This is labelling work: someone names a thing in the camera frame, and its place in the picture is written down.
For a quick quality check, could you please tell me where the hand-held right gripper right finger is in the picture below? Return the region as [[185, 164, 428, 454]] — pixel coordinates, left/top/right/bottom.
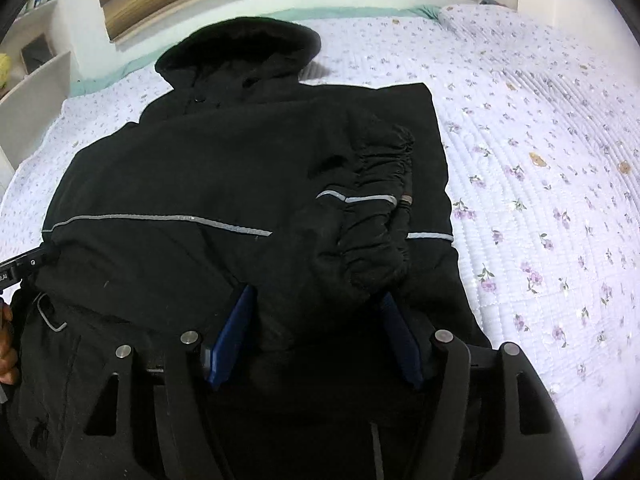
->
[[379, 292, 584, 480]]

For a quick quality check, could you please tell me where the person's left hand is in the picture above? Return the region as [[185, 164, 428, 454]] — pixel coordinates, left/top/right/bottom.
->
[[0, 304, 21, 386]]

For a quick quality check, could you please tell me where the white bookshelf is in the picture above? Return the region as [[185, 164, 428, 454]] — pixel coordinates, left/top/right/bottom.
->
[[0, 0, 73, 196]]

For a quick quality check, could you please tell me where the teal bed sheet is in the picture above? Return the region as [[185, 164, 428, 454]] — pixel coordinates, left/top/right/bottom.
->
[[69, 5, 441, 98]]

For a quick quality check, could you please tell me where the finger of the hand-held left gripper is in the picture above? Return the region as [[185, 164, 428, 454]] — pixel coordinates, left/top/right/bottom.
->
[[19, 243, 52, 271]]

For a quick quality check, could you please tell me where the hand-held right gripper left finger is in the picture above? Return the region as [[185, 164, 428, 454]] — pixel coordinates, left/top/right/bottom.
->
[[55, 284, 259, 480]]

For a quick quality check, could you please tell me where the floral quilted bedspread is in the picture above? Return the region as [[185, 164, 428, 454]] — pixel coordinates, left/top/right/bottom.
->
[[0, 4, 640, 480]]

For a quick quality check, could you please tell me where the black hooded jacket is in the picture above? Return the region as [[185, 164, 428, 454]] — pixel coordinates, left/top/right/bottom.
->
[[10, 16, 493, 480]]

